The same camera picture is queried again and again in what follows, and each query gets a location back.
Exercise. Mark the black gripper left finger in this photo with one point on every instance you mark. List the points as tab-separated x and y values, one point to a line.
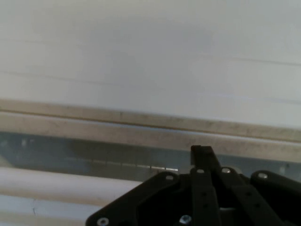
145	202

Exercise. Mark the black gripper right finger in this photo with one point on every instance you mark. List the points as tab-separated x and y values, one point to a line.
258	202

